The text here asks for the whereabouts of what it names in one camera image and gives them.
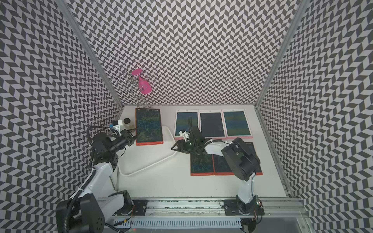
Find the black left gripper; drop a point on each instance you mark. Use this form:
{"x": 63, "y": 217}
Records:
{"x": 128, "y": 136}

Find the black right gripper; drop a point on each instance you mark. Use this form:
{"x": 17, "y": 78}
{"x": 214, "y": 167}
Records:
{"x": 181, "y": 147}

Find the pink writing tablet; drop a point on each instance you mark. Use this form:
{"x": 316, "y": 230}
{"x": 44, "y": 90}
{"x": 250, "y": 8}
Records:
{"x": 182, "y": 118}
{"x": 211, "y": 124}
{"x": 236, "y": 124}

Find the red writing tablet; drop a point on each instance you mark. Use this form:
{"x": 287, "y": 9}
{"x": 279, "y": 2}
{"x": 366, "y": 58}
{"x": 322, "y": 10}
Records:
{"x": 254, "y": 159}
{"x": 221, "y": 166}
{"x": 149, "y": 127}
{"x": 201, "y": 165}

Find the white plastic storage box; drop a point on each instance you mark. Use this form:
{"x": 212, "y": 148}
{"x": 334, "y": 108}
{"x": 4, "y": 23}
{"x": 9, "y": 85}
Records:
{"x": 137, "y": 159}

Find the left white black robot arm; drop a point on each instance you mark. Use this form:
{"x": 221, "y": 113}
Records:
{"x": 82, "y": 213}

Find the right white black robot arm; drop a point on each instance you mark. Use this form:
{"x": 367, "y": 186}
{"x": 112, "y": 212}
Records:
{"x": 239, "y": 157}

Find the glass spice jar black lid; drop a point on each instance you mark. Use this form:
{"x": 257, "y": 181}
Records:
{"x": 128, "y": 124}

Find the chrome wire jewelry stand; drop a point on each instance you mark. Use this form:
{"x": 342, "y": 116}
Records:
{"x": 131, "y": 82}

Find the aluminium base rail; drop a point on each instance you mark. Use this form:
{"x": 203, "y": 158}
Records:
{"x": 216, "y": 207}

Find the aluminium corner post left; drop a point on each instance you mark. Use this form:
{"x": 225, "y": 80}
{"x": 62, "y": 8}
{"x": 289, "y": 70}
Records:
{"x": 65, "y": 10}

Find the aluminium corner post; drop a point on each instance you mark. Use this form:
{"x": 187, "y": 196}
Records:
{"x": 283, "y": 48}
{"x": 65, "y": 10}

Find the aluminium corner post right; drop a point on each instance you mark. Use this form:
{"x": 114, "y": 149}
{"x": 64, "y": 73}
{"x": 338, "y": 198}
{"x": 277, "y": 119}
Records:
{"x": 283, "y": 48}

